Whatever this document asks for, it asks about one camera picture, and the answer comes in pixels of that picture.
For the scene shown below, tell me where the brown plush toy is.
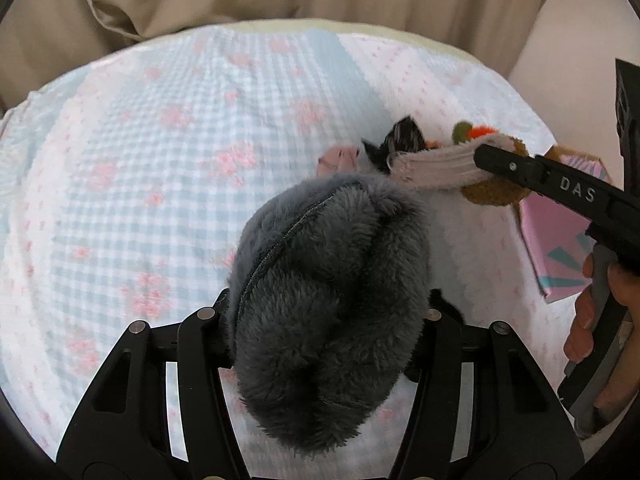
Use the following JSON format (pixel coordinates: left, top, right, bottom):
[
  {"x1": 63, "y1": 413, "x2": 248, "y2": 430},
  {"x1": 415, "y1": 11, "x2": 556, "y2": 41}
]
[{"x1": 451, "y1": 120, "x2": 532, "y2": 207}]

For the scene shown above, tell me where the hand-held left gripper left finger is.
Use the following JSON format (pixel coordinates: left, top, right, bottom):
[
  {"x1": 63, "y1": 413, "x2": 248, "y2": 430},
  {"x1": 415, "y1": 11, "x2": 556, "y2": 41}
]
[{"x1": 56, "y1": 287, "x2": 252, "y2": 480}]

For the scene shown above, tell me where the pink cardboard box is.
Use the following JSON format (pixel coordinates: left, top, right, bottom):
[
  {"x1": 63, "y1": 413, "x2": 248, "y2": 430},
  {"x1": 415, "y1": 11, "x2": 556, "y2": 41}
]
[{"x1": 514, "y1": 146, "x2": 616, "y2": 307}]

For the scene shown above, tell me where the white fleece cloth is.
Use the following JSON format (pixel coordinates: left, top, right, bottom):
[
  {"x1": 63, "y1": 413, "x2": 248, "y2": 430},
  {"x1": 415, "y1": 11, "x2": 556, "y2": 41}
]
[{"x1": 425, "y1": 187, "x2": 532, "y2": 323}]

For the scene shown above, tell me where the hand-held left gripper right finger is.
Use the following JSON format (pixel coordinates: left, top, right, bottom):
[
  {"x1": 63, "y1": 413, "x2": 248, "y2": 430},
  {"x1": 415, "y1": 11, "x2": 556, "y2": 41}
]
[{"x1": 390, "y1": 287, "x2": 586, "y2": 480}]

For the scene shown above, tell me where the blue checkered floral blanket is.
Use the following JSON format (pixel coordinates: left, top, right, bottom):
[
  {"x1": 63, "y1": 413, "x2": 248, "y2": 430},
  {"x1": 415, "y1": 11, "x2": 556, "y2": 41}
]
[{"x1": 0, "y1": 27, "x2": 563, "y2": 467}]

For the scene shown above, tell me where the grey fluffy plush pouch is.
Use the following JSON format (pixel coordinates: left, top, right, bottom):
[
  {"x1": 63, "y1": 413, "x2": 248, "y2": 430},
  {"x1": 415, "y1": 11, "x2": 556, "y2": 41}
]
[{"x1": 225, "y1": 172, "x2": 434, "y2": 459}]

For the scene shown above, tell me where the grey ribbed fuzzy sock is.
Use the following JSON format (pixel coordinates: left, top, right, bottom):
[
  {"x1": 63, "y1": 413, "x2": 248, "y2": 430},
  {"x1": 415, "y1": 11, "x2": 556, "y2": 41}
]
[{"x1": 387, "y1": 135, "x2": 502, "y2": 191}]

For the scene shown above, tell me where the pink plush toy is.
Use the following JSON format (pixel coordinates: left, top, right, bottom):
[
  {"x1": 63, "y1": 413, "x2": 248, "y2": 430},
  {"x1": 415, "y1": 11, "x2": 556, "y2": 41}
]
[{"x1": 316, "y1": 145, "x2": 363, "y2": 177}]

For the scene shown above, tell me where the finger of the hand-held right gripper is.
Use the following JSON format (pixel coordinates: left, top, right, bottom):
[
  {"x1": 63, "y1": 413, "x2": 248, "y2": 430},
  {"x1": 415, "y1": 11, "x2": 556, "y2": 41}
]
[{"x1": 472, "y1": 143, "x2": 552, "y2": 196}]

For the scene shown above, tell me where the person's right hand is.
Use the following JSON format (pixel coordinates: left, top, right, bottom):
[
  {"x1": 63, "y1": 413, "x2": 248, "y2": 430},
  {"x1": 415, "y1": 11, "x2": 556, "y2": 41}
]
[{"x1": 563, "y1": 254, "x2": 640, "y2": 412}]

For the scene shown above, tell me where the black and white plush toy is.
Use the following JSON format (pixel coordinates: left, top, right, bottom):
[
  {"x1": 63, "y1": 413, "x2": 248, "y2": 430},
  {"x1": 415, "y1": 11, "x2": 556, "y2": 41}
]
[{"x1": 361, "y1": 116, "x2": 429, "y2": 177}]

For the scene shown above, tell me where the pale green mattress sheet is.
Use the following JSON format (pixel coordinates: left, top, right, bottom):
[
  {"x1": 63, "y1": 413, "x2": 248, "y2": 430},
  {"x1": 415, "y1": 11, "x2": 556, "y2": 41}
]
[{"x1": 220, "y1": 18, "x2": 506, "y2": 78}]

